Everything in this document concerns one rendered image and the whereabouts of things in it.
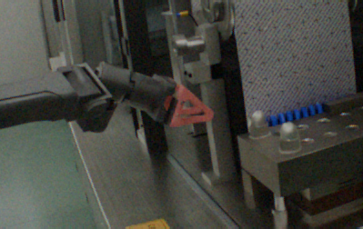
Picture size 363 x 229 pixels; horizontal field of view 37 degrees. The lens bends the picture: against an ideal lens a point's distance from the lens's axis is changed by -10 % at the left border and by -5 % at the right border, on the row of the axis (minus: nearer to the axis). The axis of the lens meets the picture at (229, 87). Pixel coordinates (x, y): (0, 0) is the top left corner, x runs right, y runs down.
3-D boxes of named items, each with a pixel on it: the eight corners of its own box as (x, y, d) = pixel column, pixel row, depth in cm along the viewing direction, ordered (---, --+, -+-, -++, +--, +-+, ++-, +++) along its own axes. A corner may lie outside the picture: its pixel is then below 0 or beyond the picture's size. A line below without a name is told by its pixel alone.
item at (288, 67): (248, 135, 104) (235, 34, 99) (356, 106, 111) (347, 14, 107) (250, 136, 103) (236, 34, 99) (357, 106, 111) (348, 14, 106)
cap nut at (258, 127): (246, 135, 97) (242, 110, 96) (265, 130, 98) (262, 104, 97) (254, 141, 94) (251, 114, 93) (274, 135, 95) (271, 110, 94)
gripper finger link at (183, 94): (210, 138, 95) (157, 123, 91) (196, 128, 101) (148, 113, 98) (224, 100, 94) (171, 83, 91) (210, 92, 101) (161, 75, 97)
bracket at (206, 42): (200, 178, 115) (176, 29, 107) (229, 171, 117) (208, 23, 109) (208, 186, 110) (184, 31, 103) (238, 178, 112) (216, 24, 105)
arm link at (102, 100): (89, 107, 83) (60, 69, 85) (68, 154, 89) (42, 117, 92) (143, 90, 92) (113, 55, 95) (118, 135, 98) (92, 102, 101)
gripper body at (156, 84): (165, 124, 92) (123, 111, 89) (151, 111, 101) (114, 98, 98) (178, 85, 91) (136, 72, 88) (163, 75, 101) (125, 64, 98)
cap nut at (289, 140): (275, 149, 89) (272, 122, 88) (295, 143, 90) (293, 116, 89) (285, 155, 86) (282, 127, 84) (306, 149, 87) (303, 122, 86)
